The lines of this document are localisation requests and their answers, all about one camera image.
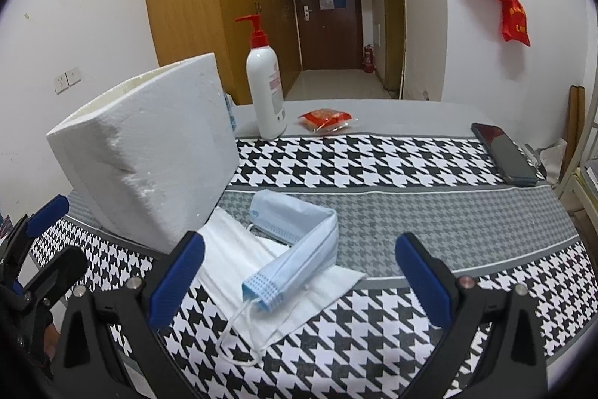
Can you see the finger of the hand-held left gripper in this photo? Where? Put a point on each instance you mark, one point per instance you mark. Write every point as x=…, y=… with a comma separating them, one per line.
x=46, y=214
x=60, y=273

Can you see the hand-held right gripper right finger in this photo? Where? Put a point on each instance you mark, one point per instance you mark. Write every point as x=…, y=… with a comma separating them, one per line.
x=420, y=277

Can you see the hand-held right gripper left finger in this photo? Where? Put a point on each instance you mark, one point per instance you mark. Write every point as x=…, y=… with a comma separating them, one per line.
x=180, y=268

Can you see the white foam box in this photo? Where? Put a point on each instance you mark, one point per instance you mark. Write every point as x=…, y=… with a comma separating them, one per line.
x=140, y=146

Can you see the blue face mask stack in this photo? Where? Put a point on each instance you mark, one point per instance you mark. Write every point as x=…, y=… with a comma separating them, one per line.
x=299, y=258

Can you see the white tissue sheet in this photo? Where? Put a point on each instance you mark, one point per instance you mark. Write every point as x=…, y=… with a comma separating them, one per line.
x=233, y=249

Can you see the houndstooth tablecloth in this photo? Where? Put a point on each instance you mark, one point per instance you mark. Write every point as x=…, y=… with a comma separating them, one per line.
x=373, y=202

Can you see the black smartphone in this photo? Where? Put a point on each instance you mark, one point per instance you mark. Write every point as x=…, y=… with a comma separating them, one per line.
x=504, y=153

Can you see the red snack packet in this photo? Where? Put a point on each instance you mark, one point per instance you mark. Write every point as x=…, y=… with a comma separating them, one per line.
x=324, y=119

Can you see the white pump bottle red cap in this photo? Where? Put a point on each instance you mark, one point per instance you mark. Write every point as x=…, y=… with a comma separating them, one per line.
x=266, y=90

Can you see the wooden sticks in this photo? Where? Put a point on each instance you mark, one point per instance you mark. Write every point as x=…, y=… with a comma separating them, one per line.
x=575, y=118

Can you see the red fire extinguisher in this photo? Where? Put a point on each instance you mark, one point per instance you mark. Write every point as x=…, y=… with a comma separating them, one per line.
x=369, y=60

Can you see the wooden wardrobe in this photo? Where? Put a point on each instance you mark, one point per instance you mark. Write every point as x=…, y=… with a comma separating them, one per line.
x=187, y=6

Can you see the dark brown entrance door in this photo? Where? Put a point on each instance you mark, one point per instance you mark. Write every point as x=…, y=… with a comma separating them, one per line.
x=327, y=39

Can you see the red plastic bag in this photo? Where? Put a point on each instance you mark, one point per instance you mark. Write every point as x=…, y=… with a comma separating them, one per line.
x=516, y=22

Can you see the brown side door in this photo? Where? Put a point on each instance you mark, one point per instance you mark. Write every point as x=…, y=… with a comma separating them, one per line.
x=390, y=6

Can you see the blue door notice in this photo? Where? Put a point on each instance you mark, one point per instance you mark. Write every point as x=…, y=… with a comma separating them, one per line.
x=334, y=0

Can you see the white wall socket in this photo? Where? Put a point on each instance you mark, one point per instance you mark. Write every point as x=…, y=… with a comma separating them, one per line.
x=61, y=84

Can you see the white wall switch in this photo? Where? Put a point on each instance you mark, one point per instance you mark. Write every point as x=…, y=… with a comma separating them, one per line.
x=73, y=76

